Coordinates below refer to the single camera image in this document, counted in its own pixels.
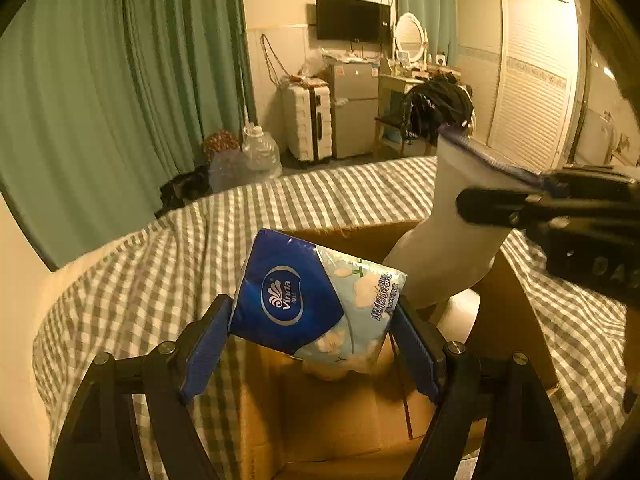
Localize pile of dark clothes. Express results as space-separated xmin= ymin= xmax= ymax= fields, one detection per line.
xmin=401 ymin=76 xmax=476 ymax=147

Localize hanging wall cable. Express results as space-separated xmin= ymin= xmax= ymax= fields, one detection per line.
xmin=259 ymin=33 xmax=288 ymax=86

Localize white plastic bag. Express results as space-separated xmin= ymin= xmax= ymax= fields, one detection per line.
xmin=384 ymin=122 xmax=551 ymax=311

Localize translucent plastic bag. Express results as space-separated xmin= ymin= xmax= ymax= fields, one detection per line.
xmin=299 ymin=48 xmax=331 ymax=79

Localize black wall television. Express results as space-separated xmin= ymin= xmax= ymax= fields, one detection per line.
xmin=315 ymin=0 xmax=392 ymax=44

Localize small silver fridge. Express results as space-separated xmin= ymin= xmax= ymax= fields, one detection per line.
xmin=326 ymin=61 xmax=381 ymax=160

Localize dark bag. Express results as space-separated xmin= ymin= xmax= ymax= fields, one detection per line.
xmin=158 ymin=165 xmax=213 ymax=219

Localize white hard-shell suitcase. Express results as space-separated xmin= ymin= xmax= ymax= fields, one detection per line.
xmin=281 ymin=80 xmax=334 ymax=163

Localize white louvred wardrobe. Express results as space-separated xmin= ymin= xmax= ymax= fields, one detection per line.
xmin=454 ymin=0 xmax=587 ymax=173

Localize clear plastic water jug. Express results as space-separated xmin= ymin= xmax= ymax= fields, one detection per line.
xmin=241 ymin=124 xmax=284 ymax=181

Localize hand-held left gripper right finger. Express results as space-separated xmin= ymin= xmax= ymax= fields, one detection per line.
xmin=391 ymin=297 xmax=576 ymax=480

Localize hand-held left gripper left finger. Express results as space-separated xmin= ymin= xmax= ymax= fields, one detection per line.
xmin=47 ymin=294 xmax=236 ymax=480

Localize blue floral tissue pack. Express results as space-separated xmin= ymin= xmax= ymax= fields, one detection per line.
xmin=227 ymin=228 xmax=408 ymax=376

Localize clear plastic bag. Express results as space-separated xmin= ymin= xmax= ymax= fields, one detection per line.
xmin=207 ymin=150 xmax=253 ymax=194

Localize white dressing table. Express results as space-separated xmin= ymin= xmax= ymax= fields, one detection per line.
xmin=372 ymin=66 xmax=453 ymax=158

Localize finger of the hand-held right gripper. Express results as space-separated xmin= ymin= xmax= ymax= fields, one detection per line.
xmin=542 ymin=163 xmax=633 ymax=200
xmin=456 ymin=186 xmax=571 ymax=233

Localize floral fabric bag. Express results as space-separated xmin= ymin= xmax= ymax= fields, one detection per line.
xmin=202 ymin=130 xmax=242 ymax=162

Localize white oval vanity mirror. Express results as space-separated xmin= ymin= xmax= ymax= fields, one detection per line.
xmin=394 ymin=11 xmax=431 ymax=68

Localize wide green curtain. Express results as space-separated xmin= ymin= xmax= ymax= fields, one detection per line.
xmin=0 ymin=0 xmax=258 ymax=272

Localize cardboard box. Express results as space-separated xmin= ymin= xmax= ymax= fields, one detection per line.
xmin=235 ymin=220 xmax=561 ymax=480

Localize white object inside box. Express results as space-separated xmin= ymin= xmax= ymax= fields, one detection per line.
xmin=434 ymin=287 xmax=482 ymax=348

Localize grey checkered bed blanket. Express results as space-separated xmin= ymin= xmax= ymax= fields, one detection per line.
xmin=32 ymin=156 xmax=640 ymax=480

